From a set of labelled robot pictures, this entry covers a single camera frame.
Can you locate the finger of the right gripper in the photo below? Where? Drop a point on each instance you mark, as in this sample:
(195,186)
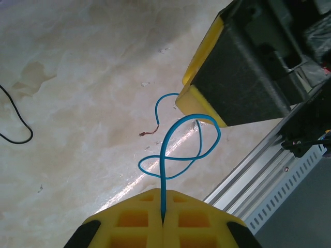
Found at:
(186,103)
(238,77)

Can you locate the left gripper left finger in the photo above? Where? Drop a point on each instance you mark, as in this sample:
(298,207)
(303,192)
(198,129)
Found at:
(129,222)

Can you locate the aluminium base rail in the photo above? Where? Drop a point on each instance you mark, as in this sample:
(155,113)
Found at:
(245,186)

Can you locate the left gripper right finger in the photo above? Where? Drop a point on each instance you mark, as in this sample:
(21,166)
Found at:
(196,222)

